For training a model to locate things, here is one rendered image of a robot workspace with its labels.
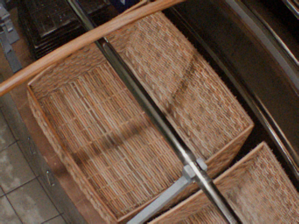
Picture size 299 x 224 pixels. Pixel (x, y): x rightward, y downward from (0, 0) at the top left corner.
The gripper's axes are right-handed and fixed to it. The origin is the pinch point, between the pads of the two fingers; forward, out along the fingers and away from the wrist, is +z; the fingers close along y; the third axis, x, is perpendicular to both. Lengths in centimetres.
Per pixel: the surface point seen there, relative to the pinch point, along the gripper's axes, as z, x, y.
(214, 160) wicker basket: 38, -41, 38
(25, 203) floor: -8, 9, 119
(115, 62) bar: 16.7, -20.9, 1.0
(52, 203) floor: -3, -3, 119
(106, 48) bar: 12.1, -21.2, 0.9
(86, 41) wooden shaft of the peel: 9.3, -17.2, -1.9
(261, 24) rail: 37, -43, -25
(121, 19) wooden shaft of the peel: 8.3, -27.2, -2.6
